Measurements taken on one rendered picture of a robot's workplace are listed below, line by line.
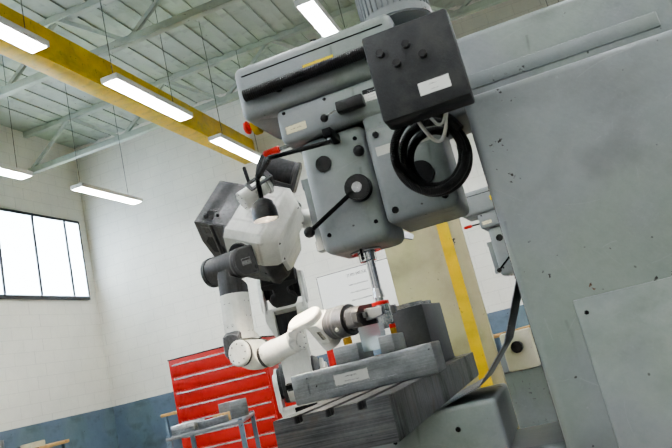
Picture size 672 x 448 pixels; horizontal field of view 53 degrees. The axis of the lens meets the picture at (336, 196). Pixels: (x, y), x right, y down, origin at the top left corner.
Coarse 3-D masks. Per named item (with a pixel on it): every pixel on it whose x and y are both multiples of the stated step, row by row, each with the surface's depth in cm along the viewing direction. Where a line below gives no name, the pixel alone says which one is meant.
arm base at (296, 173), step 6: (264, 156) 239; (258, 162) 238; (300, 162) 240; (258, 168) 238; (294, 168) 238; (300, 168) 240; (294, 174) 237; (300, 174) 244; (294, 180) 237; (288, 186) 237; (294, 186) 237; (294, 192) 242
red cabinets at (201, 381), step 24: (264, 336) 686; (168, 360) 698; (192, 360) 691; (216, 360) 686; (192, 384) 687; (216, 384) 680; (240, 384) 676; (264, 384) 670; (192, 408) 683; (216, 408) 677; (264, 408) 666; (216, 432) 672; (264, 432) 663
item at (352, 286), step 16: (336, 272) 1127; (352, 272) 1118; (384, 272) 1102; (320, 288) 1131; (336, 288) 1123; (352, 288) 1114; (368, 288) 1106; (384, 288) 1097; (336, 304) 1118; (352, 304) 1110
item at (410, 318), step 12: (420, 300) 214; (396, 312) 212; (408, 312) 210; (420, 312) 208; (432, 312) 217; (396, 324) 211; (408, 324) 210; (420, 324) 208; (432, 324) 212; (444, 324) 225; (408, 336) 209; (420, 336) 208; (432, 336) 208; (444, 336) 221; (444, 348) 216
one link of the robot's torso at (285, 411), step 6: (324, 366) 242; (276, 378) 240; (276, 384) 239; (276, 390) 239; (276, 396) 240; (282, 402) 240; (318, 402) 238; (282, 408) 238; (288, 408) 238; (294, 408) 239; (300, 408) 241; (282, 414) 238; (288, 414) 238
